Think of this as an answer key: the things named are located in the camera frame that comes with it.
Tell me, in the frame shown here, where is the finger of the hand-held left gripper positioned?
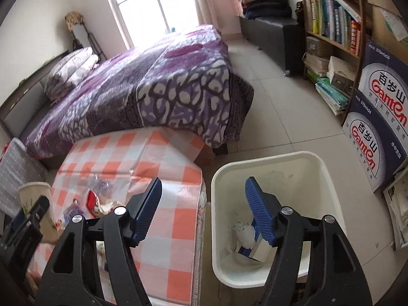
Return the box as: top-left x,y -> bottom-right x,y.
22,195 -> 51,227

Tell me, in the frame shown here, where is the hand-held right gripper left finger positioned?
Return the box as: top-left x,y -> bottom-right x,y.
34,176 -> 163,306

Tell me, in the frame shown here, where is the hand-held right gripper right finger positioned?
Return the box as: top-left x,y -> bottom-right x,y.
245,176 -> 373,306

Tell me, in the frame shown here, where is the white printed paper cup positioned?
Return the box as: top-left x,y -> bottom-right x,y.
18,182 -> 66,244

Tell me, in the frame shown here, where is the white red wrapper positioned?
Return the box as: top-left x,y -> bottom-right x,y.
96,198 -> 128,218

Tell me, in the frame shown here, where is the white plastic bin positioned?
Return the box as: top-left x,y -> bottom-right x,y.
211,151 -> 347,288

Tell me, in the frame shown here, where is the red snack packet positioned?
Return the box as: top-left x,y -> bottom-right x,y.
85,189 -> 113,219

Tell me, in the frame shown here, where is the white crumpled tissue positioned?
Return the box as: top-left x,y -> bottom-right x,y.
232,220 -> 256,252

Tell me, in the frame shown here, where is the orange checked tablecloth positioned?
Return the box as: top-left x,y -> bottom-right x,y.
27,127 -> 214,306

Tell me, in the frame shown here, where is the grey checked cloth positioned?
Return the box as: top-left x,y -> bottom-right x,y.
0,138 -> 48,212

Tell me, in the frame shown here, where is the blue white carton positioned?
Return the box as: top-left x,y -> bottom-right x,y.
237,218 -> 278,262

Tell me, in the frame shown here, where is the clear plastic wrapper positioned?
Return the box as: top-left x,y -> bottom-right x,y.
84,173 -> 112,195

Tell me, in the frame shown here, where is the dark bed headboard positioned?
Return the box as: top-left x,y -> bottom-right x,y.
0,49 -> 71,141

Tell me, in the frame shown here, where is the bed with purple blanket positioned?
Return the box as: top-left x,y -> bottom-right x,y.
24,24 -> 256,160

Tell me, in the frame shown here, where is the stack of teal books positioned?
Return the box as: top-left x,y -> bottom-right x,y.
315,77 -> 349,116

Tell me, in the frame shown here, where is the stack of loose papers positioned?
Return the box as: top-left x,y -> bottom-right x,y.
382,166 -> 408,251

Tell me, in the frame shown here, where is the white floral folded quilt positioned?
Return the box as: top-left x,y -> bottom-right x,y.
44,47 -> 99,101

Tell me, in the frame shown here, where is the stack of white books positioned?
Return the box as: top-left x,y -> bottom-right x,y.
303,53 -> 330,82

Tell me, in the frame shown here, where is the small white drawer organizer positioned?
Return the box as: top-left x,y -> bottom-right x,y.
328,56 -> 359,94

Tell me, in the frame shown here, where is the wooden bookshelf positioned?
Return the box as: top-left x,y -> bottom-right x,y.
300,0 -> 373,126

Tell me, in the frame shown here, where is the black metal rack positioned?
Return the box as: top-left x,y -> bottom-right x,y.
73,24 -> 107,62

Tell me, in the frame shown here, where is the grey flat box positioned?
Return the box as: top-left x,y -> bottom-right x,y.
306,36 -> 334,58

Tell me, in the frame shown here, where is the black leather bench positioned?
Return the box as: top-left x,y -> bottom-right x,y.
240,16 -> 307,76

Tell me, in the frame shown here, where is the beige plaid cloth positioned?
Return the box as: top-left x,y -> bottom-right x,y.
65,12 -> 85,32

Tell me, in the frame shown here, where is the black handbag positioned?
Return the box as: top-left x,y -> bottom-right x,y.
295,0 -> 307,23

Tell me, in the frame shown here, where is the row of colourful books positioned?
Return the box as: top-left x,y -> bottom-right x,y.
304,0 -> 362,55

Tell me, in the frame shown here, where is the stack of folded clothes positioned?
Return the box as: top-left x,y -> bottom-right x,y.
236,0 -> 292,20

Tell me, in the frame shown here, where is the window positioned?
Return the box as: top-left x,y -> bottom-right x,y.
100,0 -> 205,48

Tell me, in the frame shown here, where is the pale pink curtain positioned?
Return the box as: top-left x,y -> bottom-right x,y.
193,0 -> 244,35

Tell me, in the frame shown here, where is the white paper sheet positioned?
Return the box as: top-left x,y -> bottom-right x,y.
379,8 -> 407,40

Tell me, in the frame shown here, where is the brown cardboard box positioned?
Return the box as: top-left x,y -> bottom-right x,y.
363,0 -> 408,59

